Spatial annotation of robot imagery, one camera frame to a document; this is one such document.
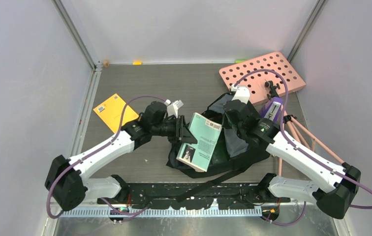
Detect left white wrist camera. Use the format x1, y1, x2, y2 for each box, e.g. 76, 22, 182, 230
164, 99, 184, 118

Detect yellow block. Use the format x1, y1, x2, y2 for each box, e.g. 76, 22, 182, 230
132, 61, 143, 65

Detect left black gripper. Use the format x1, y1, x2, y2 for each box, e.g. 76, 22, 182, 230
151, 115, 197, 144

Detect black backpack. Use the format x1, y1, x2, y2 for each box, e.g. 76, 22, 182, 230
165, 92, 272, 203

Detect yellow book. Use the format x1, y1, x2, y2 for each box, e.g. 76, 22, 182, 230
93, 93, 126, 134

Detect pink tripod legs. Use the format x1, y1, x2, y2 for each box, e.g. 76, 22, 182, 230
264, 81, 346, 177

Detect pink perforated stand board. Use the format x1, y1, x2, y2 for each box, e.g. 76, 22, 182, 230
219, 52, 306, 105

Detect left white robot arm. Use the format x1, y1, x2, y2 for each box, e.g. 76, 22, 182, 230
45, 100, 197, 211

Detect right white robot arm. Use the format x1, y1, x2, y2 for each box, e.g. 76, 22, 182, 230
223, 100, 361, 219

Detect dark green book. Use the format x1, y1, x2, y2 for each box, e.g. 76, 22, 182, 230
210, 135, 230, 165

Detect green block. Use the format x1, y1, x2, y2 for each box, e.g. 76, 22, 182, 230
234, 59, 247, 63

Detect slotted aluminium rail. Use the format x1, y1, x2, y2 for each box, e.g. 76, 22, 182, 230
62, 206, 263, 218

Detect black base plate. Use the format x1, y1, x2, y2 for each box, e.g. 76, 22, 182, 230
97, 182, 290, 210

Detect teal book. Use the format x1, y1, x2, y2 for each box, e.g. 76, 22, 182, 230
176, 113, 222, 172

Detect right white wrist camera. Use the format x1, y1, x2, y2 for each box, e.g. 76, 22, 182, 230
230, 85, 250, 104

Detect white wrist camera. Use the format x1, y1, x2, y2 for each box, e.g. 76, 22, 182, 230
230, 85, 250, 104
164, 99, 184, 118

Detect purple metronome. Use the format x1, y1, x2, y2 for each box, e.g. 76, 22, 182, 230
260, 97, 283, 122

